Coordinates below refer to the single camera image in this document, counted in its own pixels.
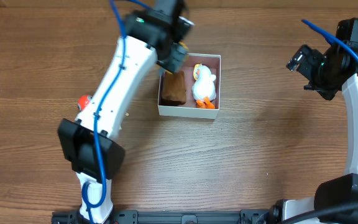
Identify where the red toy ball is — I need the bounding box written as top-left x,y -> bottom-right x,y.
77,95 -> 92,111

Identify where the blue cable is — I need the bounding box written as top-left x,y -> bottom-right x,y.
301,18 -> 358,106
81,0 -> 150,224

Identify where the brown plush toy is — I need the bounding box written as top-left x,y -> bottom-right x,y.
161,70 -> 187,106

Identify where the left blue cable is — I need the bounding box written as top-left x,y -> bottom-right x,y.
81,0 -> 150,224

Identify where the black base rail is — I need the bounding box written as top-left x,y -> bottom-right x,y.
50,209 -> 279,224

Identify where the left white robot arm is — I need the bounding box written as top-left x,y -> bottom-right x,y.
51,9 -> 194,223

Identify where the thick black cable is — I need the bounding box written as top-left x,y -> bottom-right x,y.
278,198 -> 358,224

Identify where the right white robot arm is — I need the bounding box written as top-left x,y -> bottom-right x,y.
270,44 -> 358,223

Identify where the white plush duck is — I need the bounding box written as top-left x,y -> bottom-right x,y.
192,63 -> 216,110

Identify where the white cardboard box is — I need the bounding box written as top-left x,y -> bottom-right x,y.
158,54 -> 221,119

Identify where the yellow toy truck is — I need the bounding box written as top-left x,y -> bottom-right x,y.
179,42 -> 189,51

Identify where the right blue cable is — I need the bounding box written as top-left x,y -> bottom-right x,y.
301,18 -> 358,106

